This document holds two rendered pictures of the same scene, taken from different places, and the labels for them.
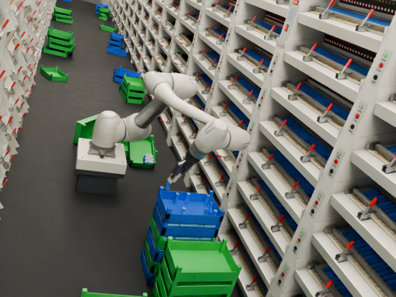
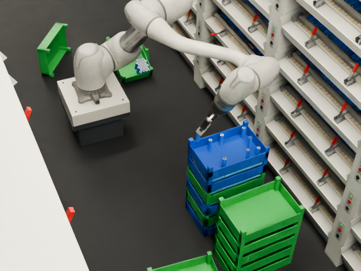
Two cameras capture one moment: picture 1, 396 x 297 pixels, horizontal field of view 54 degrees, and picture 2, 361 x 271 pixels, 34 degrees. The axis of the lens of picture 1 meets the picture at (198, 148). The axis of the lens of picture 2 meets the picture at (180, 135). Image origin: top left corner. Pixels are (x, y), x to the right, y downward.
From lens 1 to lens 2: 0.84 m
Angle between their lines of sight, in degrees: 21
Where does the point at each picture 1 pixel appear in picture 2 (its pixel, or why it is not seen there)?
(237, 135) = (265, 72)
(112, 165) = (114, 108)
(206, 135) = (233, 91)
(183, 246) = (236, 199)
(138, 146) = not seen: hidden behind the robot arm
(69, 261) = (116, 239)
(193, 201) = (228, 137)
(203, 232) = (250, 173)
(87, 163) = (84, 116)
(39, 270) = (92, 260)
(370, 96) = not seen: outside the picture
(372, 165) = not seen: outside the picture
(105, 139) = (93, 81)
